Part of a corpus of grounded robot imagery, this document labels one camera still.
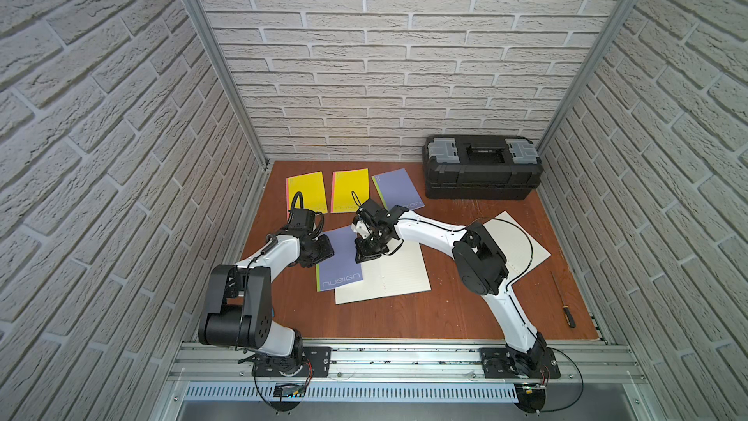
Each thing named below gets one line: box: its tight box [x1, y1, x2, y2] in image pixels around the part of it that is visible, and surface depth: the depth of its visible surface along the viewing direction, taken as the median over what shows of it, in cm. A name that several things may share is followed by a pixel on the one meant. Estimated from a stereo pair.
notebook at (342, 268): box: [315, 225, 364, 293], surface depth 90 cm
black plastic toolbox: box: [421, 134, 544, 200], surface depth 100 cm
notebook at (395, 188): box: [372, 167, 425, 211], surface depth 113 cm
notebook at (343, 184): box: [330, 168, 371, 214], surface depth 116 cm
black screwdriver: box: [550, 270, 576, 329], surface depth 83 cm
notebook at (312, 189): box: [285, 170, 329, 221], surface depth 116 cm
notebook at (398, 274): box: [335, 240, 432, 306], surface depth 89 cm
